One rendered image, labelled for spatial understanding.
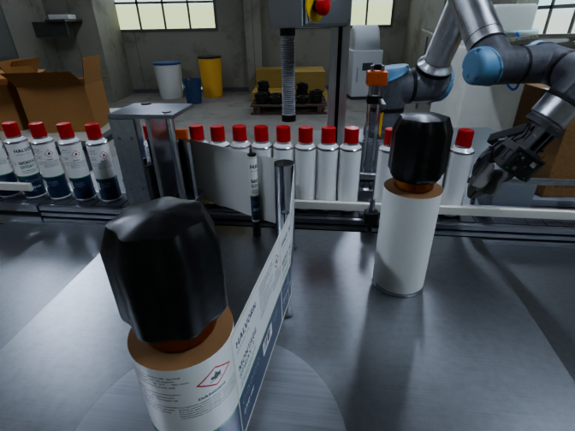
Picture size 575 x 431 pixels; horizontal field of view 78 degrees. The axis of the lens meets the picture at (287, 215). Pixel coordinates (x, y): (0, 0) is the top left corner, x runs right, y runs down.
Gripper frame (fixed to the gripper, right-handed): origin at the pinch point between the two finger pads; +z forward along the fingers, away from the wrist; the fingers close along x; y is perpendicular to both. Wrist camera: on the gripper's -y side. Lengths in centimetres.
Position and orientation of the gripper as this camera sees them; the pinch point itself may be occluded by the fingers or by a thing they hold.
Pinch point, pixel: (471, 191)
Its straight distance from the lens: 95.3
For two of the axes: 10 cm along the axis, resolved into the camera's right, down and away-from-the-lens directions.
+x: 8.7, 4.8, 1.4
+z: -4.8, 7.4, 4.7
